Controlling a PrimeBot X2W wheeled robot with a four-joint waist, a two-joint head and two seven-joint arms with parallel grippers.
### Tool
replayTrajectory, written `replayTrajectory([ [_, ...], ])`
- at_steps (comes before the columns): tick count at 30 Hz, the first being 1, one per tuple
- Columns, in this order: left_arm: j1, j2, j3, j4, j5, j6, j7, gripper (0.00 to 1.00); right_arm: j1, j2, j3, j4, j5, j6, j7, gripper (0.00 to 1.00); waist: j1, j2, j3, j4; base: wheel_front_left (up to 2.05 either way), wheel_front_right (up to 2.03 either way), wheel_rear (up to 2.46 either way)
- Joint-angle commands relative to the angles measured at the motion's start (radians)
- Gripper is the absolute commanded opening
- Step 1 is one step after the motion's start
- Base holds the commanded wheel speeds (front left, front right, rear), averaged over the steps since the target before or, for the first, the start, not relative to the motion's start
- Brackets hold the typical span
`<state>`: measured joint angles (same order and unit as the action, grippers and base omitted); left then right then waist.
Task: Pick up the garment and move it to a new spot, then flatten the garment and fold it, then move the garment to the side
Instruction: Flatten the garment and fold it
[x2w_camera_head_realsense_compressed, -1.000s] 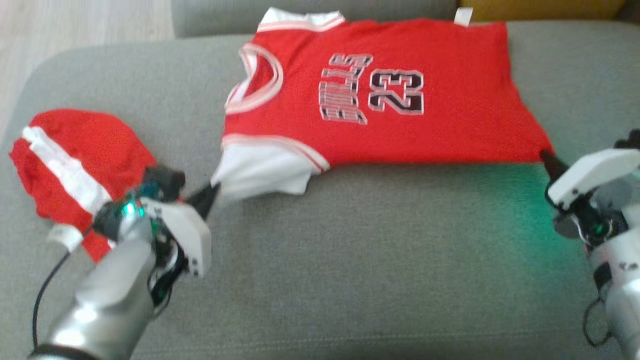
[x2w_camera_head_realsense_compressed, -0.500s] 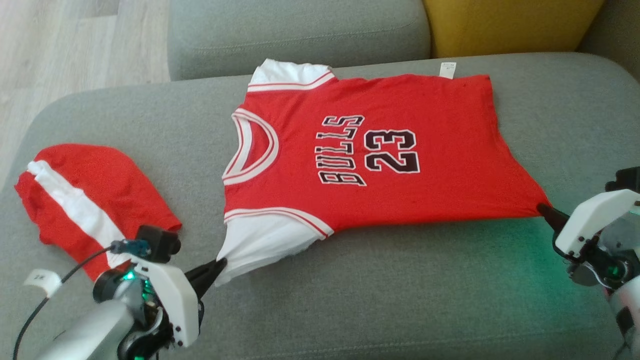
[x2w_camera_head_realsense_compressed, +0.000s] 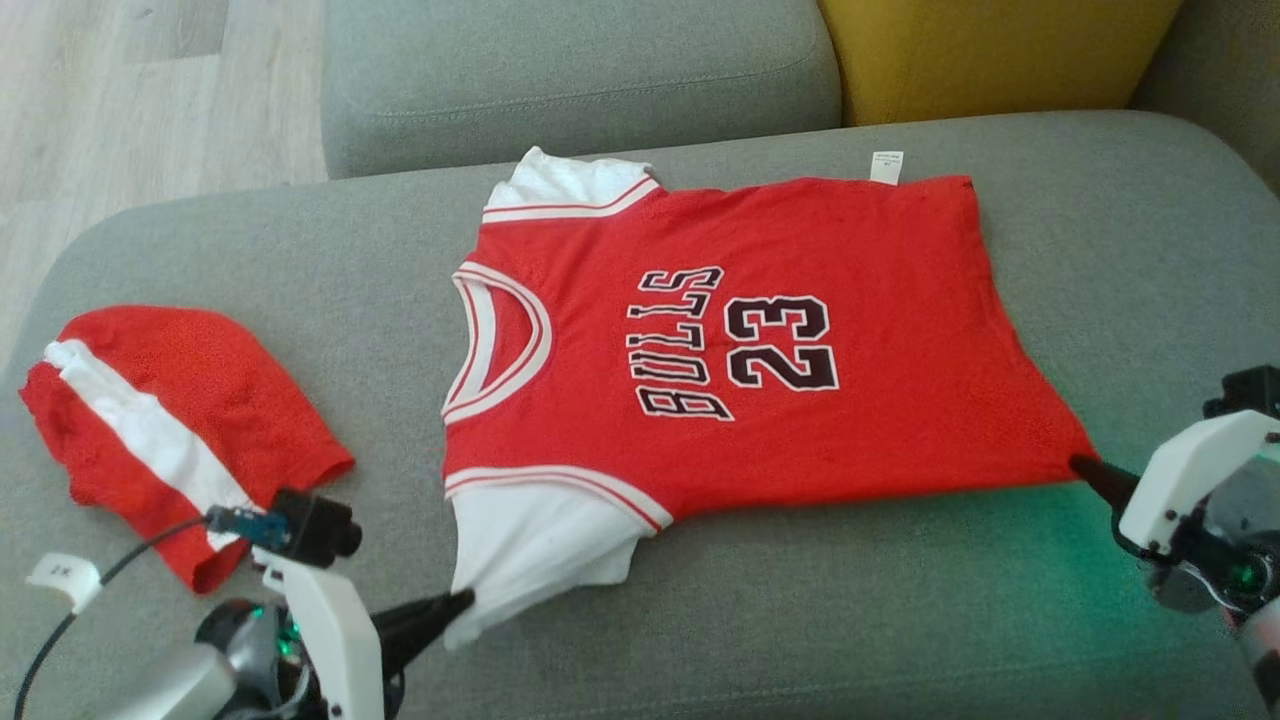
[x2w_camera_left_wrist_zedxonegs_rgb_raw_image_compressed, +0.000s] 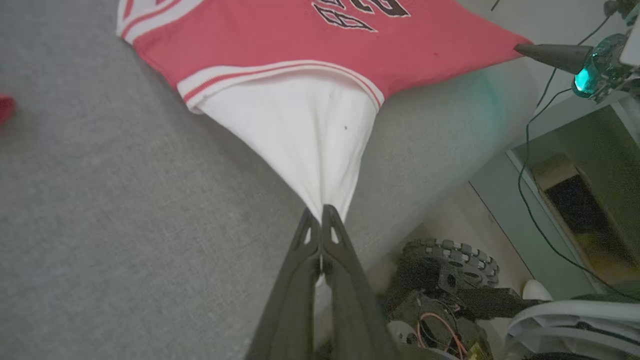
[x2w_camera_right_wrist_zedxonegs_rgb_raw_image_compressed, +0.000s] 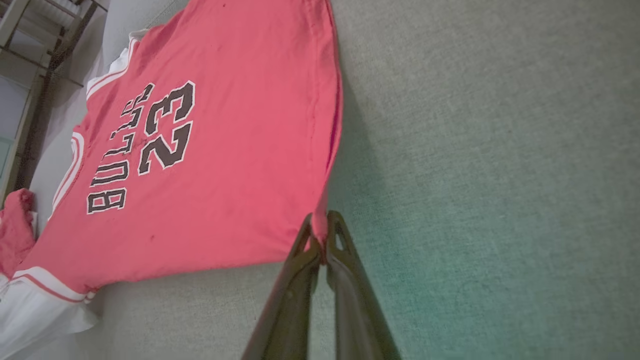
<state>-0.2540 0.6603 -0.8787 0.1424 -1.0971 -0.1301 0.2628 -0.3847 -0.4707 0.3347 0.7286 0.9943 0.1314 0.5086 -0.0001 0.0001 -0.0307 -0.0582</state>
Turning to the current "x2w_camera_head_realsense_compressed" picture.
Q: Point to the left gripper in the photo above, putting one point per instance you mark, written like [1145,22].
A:
[245,640]

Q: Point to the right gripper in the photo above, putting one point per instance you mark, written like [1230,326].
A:
[1230,560]

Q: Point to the red Bulls 23 jersey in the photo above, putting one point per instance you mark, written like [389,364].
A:
[850,300]

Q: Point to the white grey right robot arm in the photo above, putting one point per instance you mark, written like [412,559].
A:
[1262,660]

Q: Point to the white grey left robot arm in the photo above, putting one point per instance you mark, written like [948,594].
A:
[170,695]

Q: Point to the red shorts with white stripe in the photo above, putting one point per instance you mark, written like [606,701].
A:
[200,380]

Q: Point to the large grey sofa ottoman seat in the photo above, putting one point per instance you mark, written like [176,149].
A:
[250,250]

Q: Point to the taupe partition panel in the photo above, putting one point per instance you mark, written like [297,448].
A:
[1230,70]

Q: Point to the yellow sofa back cushion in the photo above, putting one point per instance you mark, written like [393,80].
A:
[1000,60]

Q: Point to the grey sofa seat cushion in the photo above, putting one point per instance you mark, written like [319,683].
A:
[580,70]

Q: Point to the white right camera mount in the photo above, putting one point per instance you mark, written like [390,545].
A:
[1180,470]

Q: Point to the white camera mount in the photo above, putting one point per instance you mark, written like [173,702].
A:
[1180,470]
[330,640]

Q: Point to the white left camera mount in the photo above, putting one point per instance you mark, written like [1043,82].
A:
[330,640]

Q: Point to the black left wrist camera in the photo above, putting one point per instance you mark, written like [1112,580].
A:
[320,530]

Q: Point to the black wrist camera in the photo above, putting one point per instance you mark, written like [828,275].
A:
[320,530]
[1250,392]

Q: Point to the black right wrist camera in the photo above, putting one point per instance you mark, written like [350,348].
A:
[1250,392]

